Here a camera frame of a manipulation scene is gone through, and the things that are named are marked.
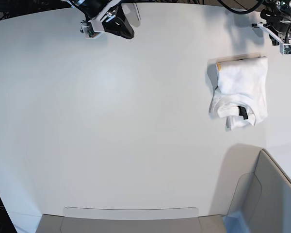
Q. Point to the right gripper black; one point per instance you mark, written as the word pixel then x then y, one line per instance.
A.
pixel 120 24

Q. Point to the white t-shirt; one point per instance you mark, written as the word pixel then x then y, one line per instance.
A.
pixel 240 93

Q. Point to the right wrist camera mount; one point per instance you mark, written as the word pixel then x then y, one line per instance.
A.
pixel 98 16

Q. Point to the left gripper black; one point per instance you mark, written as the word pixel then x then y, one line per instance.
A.
pixel 280 19

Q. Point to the beige cardboard box right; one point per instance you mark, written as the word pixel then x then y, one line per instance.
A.
pixel 262 200

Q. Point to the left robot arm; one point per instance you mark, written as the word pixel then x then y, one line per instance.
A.
pixel 269 5

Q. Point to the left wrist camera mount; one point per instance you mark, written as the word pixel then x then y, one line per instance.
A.
pixel 278 38

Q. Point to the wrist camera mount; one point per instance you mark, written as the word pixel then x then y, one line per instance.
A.
pixel 98 16
pixel 278 38

